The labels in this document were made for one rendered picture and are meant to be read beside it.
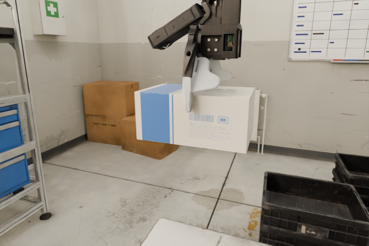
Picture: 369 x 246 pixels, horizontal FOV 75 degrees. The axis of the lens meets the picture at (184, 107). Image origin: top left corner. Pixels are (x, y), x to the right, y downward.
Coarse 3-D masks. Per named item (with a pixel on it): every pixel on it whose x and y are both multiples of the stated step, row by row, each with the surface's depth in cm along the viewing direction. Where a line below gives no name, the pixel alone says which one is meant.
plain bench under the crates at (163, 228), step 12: (156, 228) 72; (168, 228) 72; (180, 228) 72; (192, 228) 72; (204, 228) 72; (144, 240) 67; (156, 240) 67; (168, 240) 67; (180, 240) 67; (192, 240) 67; (204, 240) 67; (216, 240) 67; (228, 240) 67; (240, 240) 67
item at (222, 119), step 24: (144, 96) 43; (168, 96) 41; (216, 96) 38; (240, 96) 38; (144, 120) 44; (168, 120) 42; (192, 120) 40; (216, 120) 39; (240, 120) 38; (192, 144) 41; (216, 144) 40; (240, 144) 39
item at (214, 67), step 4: (212, 60) 47; (216, 60) 47; (212, 64) 48; (216, 64) 47; (220, 64) 47; (212, 68) 48; (216, 68) 48; (220, 68) 48; (212, 72) 49; (216, 72) 49; (220, 72) 48; (224, 72) 48; (228, 72) 48; (220, 76) 49; (224, 76) 49; (228, 76) 49; (220, 80) 50; (224, 80) 50
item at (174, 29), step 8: (192, 8) 40; (200, 8) 41; (176, 16) 42; (184, 16) 41; (192, 16) 41; (200, 16) 40; (168, 24) 43; (176, 24) 42; (184, 24) 41; (160, 32) 43; (168, 32) 43; (176, 32) 42; (184, 32) 44; (152, 40) 44; (160, 40) 44; (168, 40) 44; (176, 40) 47; (160, 48) 45
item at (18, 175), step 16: (0, 112) 146; (16, 112) 154; (0, 128) 145; (16, 128) 156; (0, 144) 147; (16, 144) 157; (16, 160) 156; (0, 176) 148; (16, 176) 158; (0, 192) 149
